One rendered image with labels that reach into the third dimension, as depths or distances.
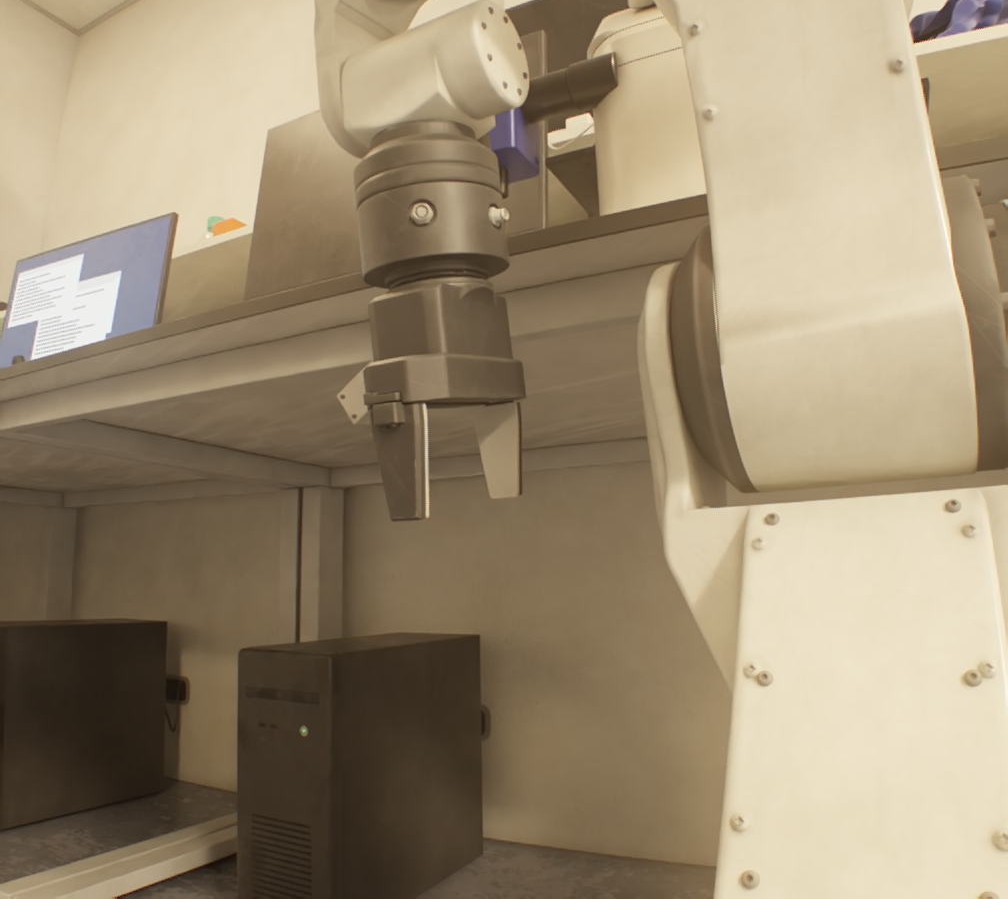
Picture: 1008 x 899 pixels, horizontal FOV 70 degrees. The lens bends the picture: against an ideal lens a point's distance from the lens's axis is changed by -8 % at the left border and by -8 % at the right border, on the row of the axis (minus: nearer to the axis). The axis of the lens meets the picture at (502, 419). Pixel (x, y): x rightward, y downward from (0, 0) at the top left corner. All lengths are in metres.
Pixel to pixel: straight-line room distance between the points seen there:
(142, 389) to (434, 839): 0.83
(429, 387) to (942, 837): 0.29
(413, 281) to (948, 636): 0.32
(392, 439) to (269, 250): 0.92
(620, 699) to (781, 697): 1.13
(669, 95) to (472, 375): 0.36
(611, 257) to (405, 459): 0.26
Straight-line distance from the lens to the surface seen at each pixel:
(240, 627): 1.93
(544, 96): 0.74
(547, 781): 1.52
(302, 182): 1.32
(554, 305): 0.63
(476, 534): 1.54
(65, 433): 1.25
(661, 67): 0.71
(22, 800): 1.81
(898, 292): 0.35
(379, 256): 0.44
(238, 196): 2.47
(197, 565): 2.05
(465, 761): 1.40
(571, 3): 1.75
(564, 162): 0.88
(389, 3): 0.57
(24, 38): 3.62
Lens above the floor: 0.50
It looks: 12 degrees up
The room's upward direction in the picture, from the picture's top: 1 degrees counter-clockwise
